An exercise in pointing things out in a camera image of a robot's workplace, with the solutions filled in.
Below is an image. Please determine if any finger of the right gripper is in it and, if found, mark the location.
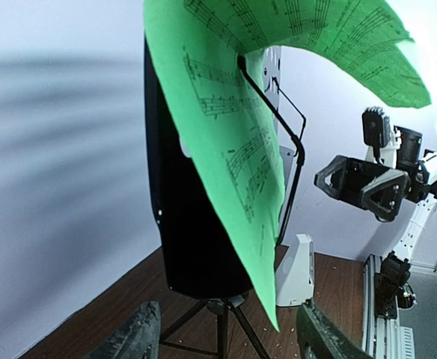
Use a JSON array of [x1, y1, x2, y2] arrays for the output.
[[359, 170, 409, 222]]

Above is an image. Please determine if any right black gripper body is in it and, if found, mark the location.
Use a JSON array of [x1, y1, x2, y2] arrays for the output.
[[340, 158, 396, 209]]

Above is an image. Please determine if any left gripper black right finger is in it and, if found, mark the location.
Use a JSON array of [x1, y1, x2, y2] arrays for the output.
[[296, 299, 371, 359]]

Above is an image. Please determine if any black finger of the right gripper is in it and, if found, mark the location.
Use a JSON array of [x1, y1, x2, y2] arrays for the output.
[[314, 155, 352, 198]]

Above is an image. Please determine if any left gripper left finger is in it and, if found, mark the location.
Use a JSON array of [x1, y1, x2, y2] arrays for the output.
[[87, 301, 162, 359]]

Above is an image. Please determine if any grey metronome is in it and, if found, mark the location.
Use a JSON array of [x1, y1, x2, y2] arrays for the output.
[[275, 234, 314, 307]]

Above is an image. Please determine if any black perforated music stand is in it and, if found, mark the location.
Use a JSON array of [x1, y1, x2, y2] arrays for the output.
[[143, 29, 308, 359]]

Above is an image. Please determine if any green paper sheet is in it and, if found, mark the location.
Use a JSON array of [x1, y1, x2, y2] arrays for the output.
[[143, 0, 430, 322]]

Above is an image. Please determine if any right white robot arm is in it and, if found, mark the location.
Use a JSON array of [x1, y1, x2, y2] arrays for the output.
[[314, 126, 437, 319]]

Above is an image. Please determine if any aluminium front rail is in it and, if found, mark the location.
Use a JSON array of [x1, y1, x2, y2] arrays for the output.
[[361, 251, 416, 359]]

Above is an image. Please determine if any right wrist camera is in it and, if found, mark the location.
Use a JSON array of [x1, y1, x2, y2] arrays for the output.
[[361, 106, 401, 168]]

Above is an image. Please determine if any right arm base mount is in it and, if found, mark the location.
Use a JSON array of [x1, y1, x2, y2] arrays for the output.
[[374, 251, 416, 319]]

